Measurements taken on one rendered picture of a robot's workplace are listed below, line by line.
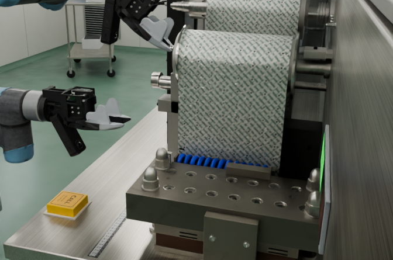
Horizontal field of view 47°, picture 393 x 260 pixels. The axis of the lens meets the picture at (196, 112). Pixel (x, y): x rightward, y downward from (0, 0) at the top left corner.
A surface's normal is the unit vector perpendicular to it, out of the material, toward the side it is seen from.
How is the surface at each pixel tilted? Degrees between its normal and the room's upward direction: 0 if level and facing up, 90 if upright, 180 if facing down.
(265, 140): 90
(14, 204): 0
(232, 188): 0
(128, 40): 90
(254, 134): 90
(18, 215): 0
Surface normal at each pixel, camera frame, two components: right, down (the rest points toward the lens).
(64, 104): -0.26, 0.32
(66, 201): 0.02, -0.94
